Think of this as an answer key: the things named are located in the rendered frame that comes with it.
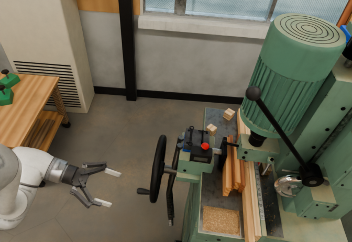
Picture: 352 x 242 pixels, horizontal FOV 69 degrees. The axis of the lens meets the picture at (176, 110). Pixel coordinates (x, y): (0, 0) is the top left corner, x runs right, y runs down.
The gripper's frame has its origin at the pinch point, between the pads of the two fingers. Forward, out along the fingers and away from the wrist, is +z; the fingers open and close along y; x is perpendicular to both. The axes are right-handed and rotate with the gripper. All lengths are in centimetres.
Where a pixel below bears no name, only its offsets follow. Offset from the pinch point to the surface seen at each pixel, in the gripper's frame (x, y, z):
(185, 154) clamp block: -27.1, 8.8, 19.0
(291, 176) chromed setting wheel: -50, -2, 47
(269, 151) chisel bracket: -47, 8, 42
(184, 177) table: -19.1, 4.5, 23.2
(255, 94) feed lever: -74, -5, 15
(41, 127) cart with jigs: 83, 69, -58
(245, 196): -33, -4, 41
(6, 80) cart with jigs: 53, 75, -87
